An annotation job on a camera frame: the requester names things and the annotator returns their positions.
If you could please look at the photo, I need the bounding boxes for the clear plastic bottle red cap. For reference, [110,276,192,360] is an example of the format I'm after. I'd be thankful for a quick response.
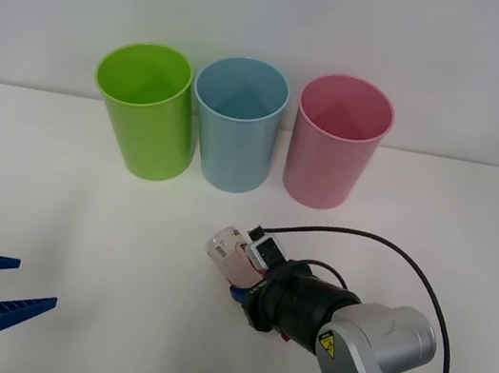
[201,222,274,294]

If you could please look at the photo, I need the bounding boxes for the pale blue plastic bin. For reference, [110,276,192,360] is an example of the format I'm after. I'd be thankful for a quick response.
[176,47,296,200]

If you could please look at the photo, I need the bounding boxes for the pink plastic bin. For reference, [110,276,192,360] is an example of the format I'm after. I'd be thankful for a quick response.
[278,66,402,220]

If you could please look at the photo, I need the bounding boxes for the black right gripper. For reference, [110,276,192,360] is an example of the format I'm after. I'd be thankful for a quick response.
[222,251,310,339]

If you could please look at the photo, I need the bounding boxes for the green plastic bin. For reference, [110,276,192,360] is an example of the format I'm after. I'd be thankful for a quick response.
[78,33,214,188]

